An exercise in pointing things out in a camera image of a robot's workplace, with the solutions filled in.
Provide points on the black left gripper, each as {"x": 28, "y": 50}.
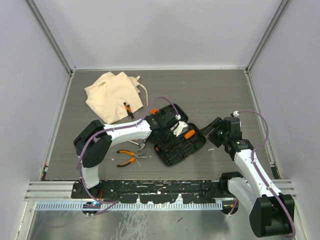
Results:
{"x": 173, "y": 134}

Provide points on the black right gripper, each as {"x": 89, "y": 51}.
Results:
{"x": 215, "y": 124}

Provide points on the black plastic tool case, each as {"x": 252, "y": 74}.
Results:
{"x": 171, "y": 155}

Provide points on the large orange handle screwdriver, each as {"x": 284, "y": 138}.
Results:
{"x": 185, "y": 136}

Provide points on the small orange black screwdriver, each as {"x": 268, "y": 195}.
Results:
{"x": 127, "y": 110}

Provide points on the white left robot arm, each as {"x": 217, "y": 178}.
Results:
{"x": 93, "y": 143}

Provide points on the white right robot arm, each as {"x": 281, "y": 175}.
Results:
{"x": 271, "y": 212}

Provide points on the orange black needle-nose pliers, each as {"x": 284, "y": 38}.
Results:
{"x": 132, "y": 157}

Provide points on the beige cloth bag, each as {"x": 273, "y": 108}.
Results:
{"x": 105, "y": 97}

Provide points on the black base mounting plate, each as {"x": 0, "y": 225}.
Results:
{"x": 161, "y": 191}

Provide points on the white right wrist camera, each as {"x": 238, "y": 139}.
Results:
{"x": 235, "y": 114}

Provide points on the black handle claw hammer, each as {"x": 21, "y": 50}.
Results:
{"x": 141, "y": 145}

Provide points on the perforated cable tray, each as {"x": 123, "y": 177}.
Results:
{"x": 83, "y": 206}

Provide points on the aluminium front rail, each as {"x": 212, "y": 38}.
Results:
{"x": 55, "y": 190}

